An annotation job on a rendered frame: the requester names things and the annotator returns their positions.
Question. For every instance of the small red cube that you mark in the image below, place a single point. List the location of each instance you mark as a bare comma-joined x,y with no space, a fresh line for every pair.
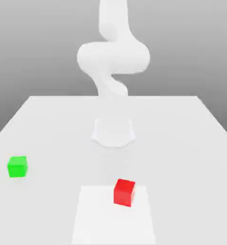
123,193

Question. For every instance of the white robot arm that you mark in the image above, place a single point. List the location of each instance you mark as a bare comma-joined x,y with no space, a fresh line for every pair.
113,57

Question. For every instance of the small green cube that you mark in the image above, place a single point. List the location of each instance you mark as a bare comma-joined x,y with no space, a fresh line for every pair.
17,167

